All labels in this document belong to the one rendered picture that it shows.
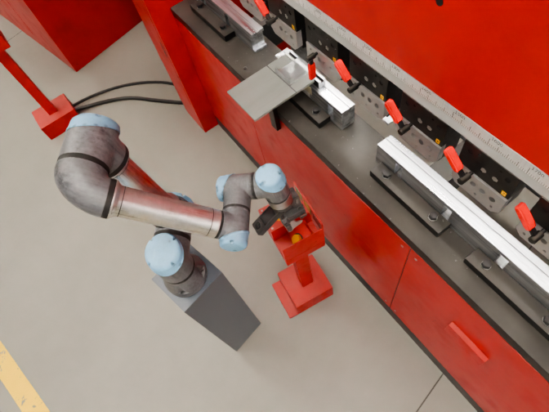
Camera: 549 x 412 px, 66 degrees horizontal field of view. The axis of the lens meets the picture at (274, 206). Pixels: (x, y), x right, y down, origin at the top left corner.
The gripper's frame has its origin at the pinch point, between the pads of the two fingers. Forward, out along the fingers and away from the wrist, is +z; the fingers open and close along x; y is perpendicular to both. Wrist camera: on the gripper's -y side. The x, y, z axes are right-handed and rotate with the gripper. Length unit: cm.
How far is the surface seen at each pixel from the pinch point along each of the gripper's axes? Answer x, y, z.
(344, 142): 17.2, 33.1, -0.8
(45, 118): 192, -99, 63
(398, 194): -11.3, 35.5, -3.5
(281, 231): 4.5, -2.2, 9.1
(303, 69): 45, 34, -13
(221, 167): 97, -13, 83
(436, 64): -10, 44, -55
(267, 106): 37.1, 15.7, -14.9
